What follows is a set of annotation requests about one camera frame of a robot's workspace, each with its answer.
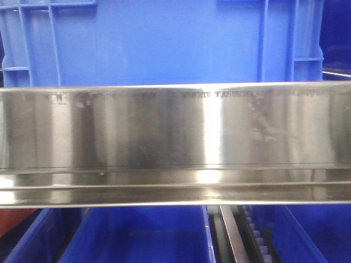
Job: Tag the blue bin lower middle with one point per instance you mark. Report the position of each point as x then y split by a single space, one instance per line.
142 234

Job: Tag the large blue bin on shelf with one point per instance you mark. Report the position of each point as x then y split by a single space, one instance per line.
80 43

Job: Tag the blue bin lower right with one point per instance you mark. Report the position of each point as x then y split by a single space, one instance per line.
304 233

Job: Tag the blue bin lower left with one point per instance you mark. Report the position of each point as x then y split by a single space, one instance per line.
43 237

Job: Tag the dark blue bin upper right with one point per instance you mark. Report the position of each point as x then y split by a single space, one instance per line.
335 40

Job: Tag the stainless steel shelf rail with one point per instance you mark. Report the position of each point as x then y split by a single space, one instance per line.
188 144

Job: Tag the metal roller track rail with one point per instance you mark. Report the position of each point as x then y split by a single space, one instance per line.
236 238

